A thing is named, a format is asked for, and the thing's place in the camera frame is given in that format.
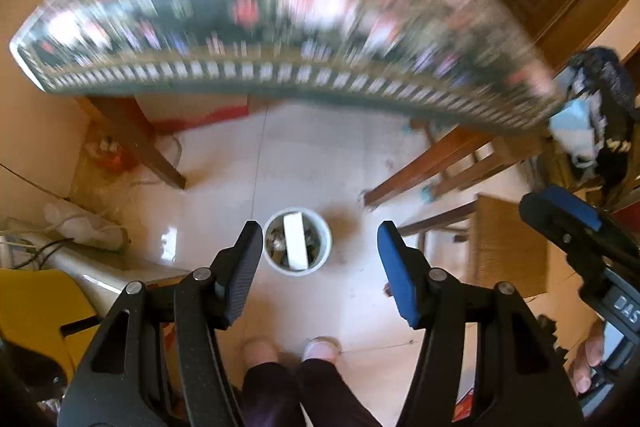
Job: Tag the light blue face mask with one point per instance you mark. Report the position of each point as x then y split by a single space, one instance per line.
572 119

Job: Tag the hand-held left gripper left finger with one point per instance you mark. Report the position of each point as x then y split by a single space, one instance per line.
245 267

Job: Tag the person's right hand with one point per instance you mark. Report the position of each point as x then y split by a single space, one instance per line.
590 352

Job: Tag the dark blue patterned cloth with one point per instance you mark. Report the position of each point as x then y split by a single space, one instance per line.
610 77

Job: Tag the person's leg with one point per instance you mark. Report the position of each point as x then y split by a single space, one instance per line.
330 397
270 397

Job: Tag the yellow plastic stool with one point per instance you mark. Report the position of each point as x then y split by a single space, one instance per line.
35 312

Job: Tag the person's right leg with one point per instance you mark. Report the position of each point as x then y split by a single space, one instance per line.
330 397

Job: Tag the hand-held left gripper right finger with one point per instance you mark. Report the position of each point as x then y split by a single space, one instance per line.
397 277

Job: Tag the white plastic bucket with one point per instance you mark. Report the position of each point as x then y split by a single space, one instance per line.
324 248

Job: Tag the dark floral tablecloth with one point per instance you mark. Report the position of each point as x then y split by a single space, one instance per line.
250 7

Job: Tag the person's left leg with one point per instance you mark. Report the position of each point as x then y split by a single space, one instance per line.
270 397

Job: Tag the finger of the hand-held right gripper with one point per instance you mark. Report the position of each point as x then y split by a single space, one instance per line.
575 207
565 237

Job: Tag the wooden chair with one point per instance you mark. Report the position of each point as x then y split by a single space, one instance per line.
505 247

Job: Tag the white rectangular box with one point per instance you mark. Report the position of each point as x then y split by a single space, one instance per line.
295 239

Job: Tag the white plastic bag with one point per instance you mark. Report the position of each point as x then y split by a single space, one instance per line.
75 222

